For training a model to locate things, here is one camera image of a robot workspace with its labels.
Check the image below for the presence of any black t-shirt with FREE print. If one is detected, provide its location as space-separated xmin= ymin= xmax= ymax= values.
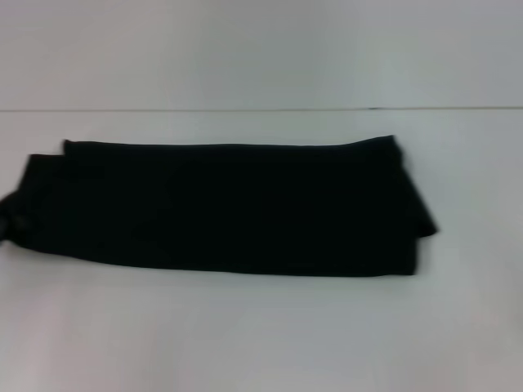
xmin=7 ymin=134 xmax=440 ymax=279

